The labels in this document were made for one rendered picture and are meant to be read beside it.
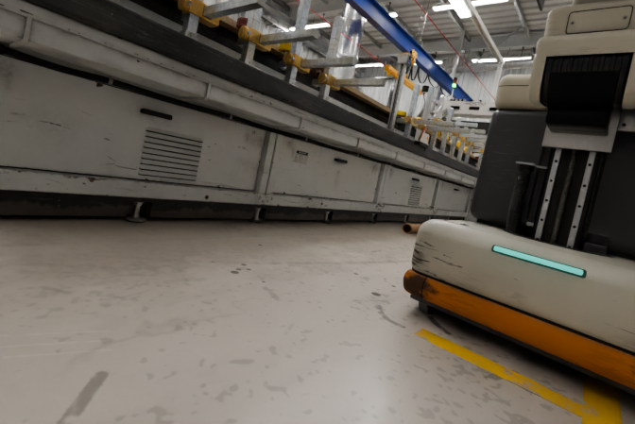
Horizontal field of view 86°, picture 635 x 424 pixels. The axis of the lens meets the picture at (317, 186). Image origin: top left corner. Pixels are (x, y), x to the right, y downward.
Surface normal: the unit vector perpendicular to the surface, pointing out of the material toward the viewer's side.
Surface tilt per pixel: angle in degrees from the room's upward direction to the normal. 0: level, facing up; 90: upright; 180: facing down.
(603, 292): 90
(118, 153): 90
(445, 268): 90
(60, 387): 0
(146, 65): 90
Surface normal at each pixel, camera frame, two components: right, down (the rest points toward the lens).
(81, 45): 0.75, 0.18
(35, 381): 0.20, -0.98
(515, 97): -0.65, -0.09
